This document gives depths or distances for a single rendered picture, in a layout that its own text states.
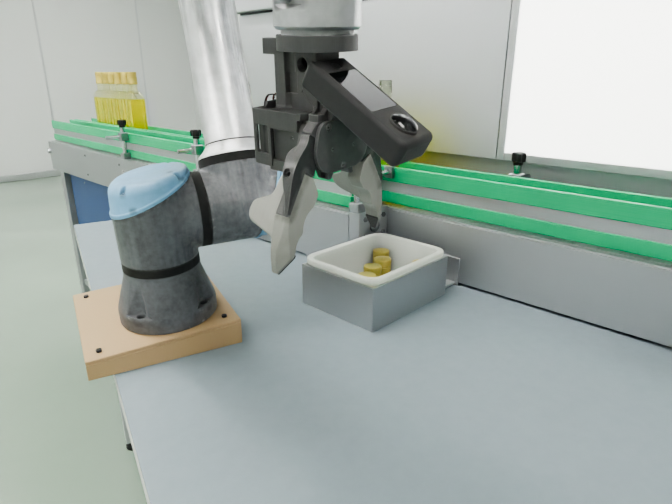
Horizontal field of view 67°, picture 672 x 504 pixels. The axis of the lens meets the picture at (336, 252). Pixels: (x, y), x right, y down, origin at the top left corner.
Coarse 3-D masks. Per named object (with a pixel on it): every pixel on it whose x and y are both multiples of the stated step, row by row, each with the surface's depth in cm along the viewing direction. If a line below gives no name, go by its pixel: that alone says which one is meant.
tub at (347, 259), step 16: (352, 240) 102; (368, 240) 104; (384, 240) 106; (400, 240) 103; (320, 256) 95; (336, 256) 98; (352, 256) 101; (368, 256) 105; (400, 256) 104; (416, 256) 101; (432, 256) 93; (336, 272) 87; (352, 272) 86; (400, 272) 86
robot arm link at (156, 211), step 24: (144, 168) 77; (168, 168) 75; (120, 192) 70; (144, 192) 69; (168, 192) 71; (192, 192) 74; (120, 216) 71; (144, 216) 71; (168, 216) 72; (192, 216) 73; (120, 240) 73; (144, 240) 72; (168, 240) 73; (192, 240) 75; (144, 264) 74; (168, 264) 74
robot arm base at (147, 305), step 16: (128, 272) 75; (144, 272) 74; (160, 272) 74; (176, 272) 76; (192, 272) 78; (128, 288) 76; (144, 288) 75; (160, 288) 75; (176, 288) 76; (192, 288) 78; (208, 288) 81; (128, 304) 76; (144, 304) 76; (160, 304) 75; (176, 304) 76; (192, 304) 78; (208, 304) 80; (128, 320) 77; (144, 320) 76; (160, 320) 76; (176, 320) 76; (192, 320) 78
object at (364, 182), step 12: (360, 168) 50; (372, 168) 51; (336, 180) 56; (348, 180) 54; (360, 180) 50; (372, 180) 52; (360, 192) 53; (372, 192) 52; (372, 204) 53; (372, 216) 55
